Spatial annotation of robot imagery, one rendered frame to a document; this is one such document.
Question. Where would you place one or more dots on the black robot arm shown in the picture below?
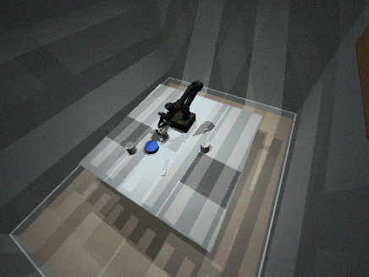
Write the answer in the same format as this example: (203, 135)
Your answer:
(180, 104)

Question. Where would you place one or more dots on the glass french press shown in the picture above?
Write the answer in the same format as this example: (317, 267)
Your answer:
(162, 132)

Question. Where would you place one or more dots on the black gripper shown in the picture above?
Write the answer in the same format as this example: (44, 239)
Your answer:
(166, 122)

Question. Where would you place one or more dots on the blue short cylinder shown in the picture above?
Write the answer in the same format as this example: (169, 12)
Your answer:
(151, 147)

